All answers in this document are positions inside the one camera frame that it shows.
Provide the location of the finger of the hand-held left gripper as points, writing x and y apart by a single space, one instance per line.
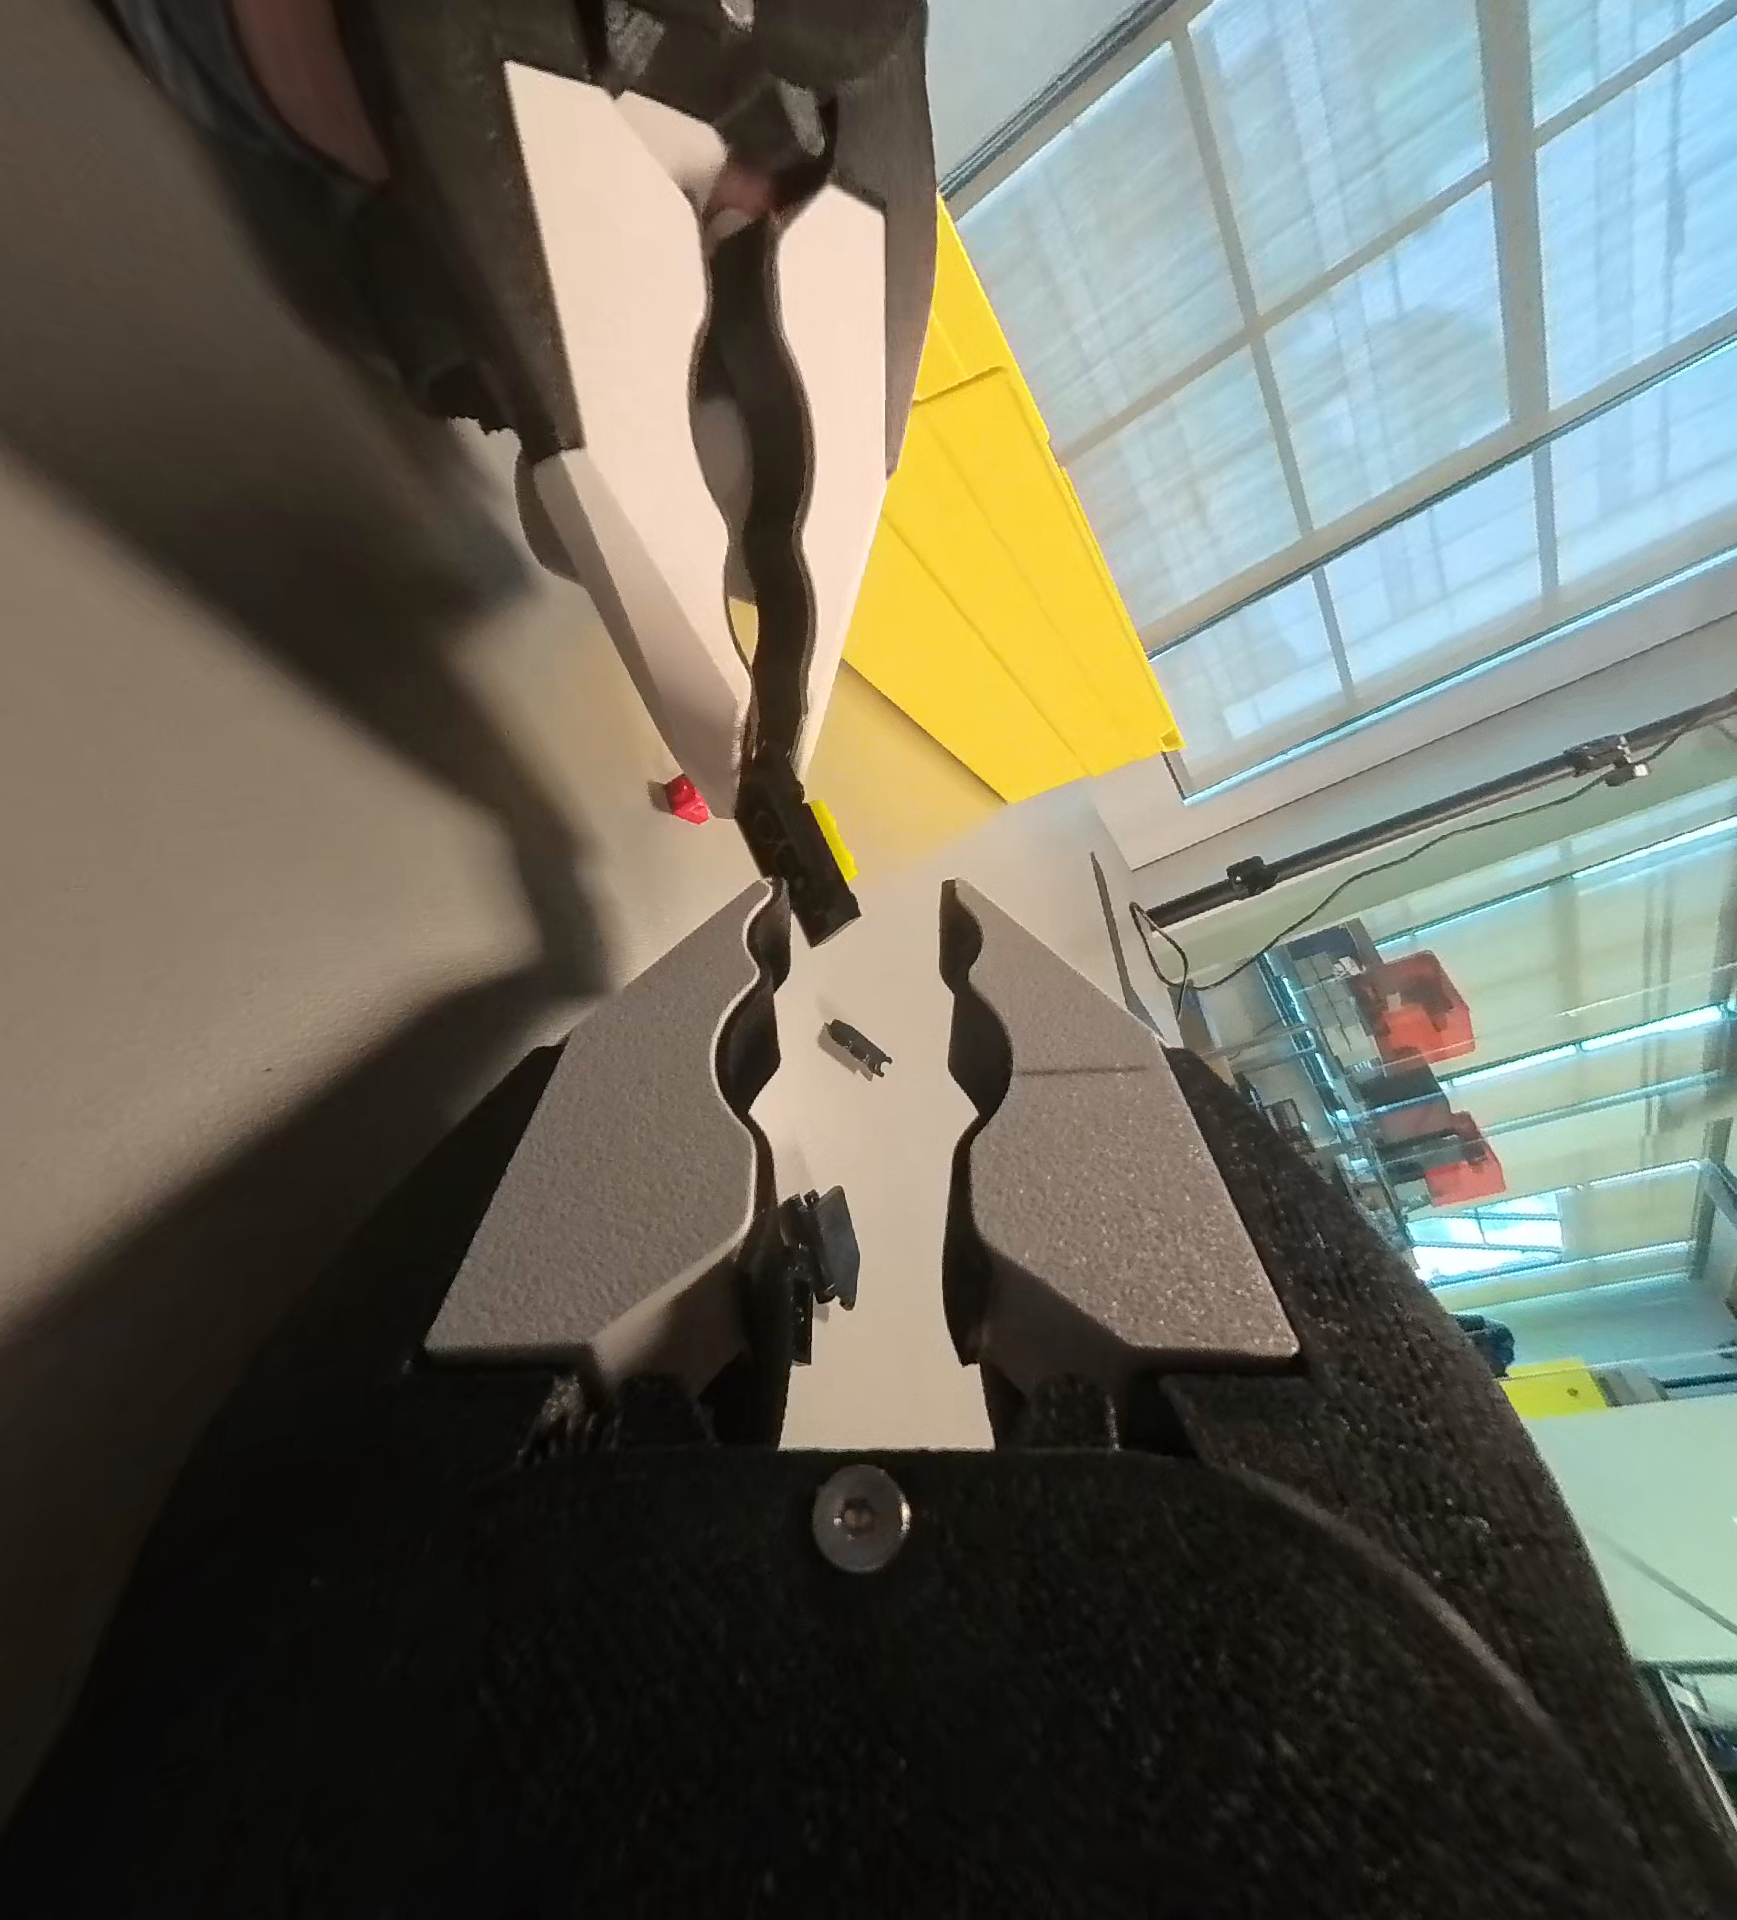
851 375
611 375

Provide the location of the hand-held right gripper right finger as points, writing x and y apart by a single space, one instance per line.
1123 1214

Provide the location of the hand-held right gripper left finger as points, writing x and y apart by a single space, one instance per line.
611 1203

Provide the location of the yellow plastic bin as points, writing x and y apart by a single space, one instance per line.
1019 601

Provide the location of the black brick block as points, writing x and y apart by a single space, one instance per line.
792 855

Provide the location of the person's left hand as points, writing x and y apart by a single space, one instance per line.
313 79

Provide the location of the black clip brick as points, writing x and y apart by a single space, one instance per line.
856 1046

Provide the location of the small red black case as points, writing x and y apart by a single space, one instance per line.
1453 1159

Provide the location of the large red black case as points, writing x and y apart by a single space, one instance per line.
1417 1005

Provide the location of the black office chair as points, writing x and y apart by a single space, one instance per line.
1482 1346

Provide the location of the small red brick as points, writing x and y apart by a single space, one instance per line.
688 802

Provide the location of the metal storage shelf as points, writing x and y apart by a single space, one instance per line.
1559 1079

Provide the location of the yellow tag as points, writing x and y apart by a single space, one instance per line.
1553 1388

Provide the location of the black upright stand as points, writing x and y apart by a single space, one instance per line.
1482 798

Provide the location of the large paned window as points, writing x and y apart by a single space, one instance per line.
1407 334

